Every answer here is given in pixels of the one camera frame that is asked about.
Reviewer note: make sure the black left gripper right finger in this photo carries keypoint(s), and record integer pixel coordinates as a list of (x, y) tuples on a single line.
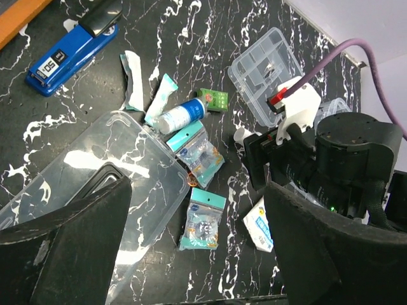
[(325, 258)]

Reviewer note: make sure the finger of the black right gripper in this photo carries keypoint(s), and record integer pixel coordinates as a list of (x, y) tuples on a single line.
[(255, 159)]

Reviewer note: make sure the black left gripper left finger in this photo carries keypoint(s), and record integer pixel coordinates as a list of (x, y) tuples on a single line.
[(66, 256)]

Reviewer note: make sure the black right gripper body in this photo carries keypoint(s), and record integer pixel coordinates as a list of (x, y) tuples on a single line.
[(346, 156)]

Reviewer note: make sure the white plastic bottle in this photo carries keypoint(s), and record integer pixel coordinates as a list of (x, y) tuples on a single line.
[(240, 135)]

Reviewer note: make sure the clear medicine kit box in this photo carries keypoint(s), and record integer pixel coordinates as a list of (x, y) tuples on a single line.
[(326, 109)]

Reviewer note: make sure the white gauze pad packet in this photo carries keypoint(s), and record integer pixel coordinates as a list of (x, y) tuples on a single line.
[(257, 225)]

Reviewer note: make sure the teal tape packet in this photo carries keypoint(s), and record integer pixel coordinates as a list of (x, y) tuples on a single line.
[(203, 218), (191, 146)]

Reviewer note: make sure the green medicine carton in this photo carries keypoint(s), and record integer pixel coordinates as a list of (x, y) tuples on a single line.
[(217, 101)]

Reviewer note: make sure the clear compartment organizer tray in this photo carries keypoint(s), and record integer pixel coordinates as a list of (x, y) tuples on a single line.
[(260, 69)]

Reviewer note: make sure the white wrapped bandage right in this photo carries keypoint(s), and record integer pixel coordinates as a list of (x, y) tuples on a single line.
[(166, 88)]

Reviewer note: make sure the white wrapped bandage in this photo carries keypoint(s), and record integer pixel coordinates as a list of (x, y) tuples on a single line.
[(166, 88), (134, 96)]

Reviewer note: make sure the white wrapped bandage left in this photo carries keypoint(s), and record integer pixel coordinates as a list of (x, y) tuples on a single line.
[(134, 96)]

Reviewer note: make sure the blue stapler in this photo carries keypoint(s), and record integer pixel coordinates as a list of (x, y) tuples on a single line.
[(95, 30)]

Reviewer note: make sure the orange wooden rack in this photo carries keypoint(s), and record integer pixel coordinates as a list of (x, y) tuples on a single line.
[(16, 14)]

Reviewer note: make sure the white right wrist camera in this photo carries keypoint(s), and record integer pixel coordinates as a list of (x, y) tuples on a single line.
[(299, 108)]

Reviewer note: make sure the clear kit lid black handle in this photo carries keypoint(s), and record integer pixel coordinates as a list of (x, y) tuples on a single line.
[(114, 146)]

